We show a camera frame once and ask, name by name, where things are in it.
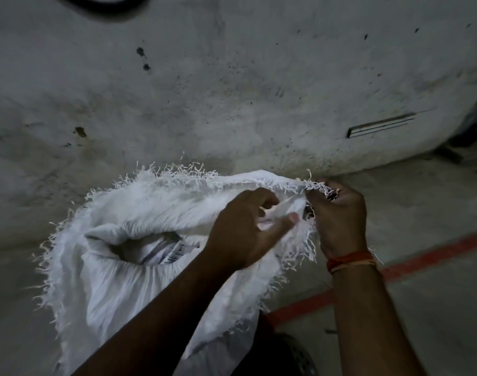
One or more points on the person's right hand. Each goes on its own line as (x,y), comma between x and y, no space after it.
(340,223)

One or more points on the person's left hand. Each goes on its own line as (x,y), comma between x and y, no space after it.
(238,231)

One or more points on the person's left thumb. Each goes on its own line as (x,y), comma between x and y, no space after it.
(281,227)

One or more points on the person's right fingers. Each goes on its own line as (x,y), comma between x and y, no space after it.
(320,197)

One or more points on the white woven frayed sack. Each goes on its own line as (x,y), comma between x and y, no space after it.
(117,285)

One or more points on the person's left forearm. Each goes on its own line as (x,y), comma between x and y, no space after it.
(164,321)

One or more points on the person's right forearm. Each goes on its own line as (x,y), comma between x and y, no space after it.
(367,325)

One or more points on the red thread wrist band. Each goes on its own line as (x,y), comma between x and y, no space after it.
(350,259)

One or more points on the printed packet inside sack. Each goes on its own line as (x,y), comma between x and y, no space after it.
(166,250)

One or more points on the black round object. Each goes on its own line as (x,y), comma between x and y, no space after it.
(277,352)

